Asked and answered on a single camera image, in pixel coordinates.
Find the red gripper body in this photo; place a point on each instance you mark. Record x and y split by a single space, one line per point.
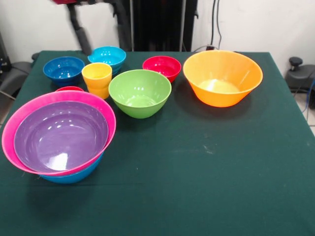
64 1

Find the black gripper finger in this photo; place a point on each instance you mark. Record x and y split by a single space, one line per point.
123 32
82 37

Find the green bowl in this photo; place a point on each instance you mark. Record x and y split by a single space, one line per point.
137 88

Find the purple bowl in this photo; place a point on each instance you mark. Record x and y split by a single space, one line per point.
61 137

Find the large pink bowl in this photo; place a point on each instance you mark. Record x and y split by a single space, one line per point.
9 137

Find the small light blue bowl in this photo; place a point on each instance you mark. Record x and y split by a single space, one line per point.
107 55

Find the small dark blue bowl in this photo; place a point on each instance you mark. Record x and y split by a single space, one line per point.
62 70

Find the yellow cup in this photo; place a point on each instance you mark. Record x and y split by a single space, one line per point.
97 81

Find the small red bowl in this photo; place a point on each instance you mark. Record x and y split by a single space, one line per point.
161 66

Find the black table clamp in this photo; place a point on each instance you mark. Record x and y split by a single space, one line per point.
34 56

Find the red cup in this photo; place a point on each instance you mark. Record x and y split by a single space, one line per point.
69 88

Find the black chair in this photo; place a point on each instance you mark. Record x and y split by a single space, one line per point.
14 73

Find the large orange bowl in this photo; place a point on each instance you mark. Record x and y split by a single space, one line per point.
221 66

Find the large light blue bowl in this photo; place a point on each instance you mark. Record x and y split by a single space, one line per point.
73 178

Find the black knobbed device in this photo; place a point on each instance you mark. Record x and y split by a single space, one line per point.
299 76

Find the dark green tablecloth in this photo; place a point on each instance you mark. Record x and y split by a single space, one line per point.
221 196

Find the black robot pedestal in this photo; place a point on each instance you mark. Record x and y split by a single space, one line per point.
157 24

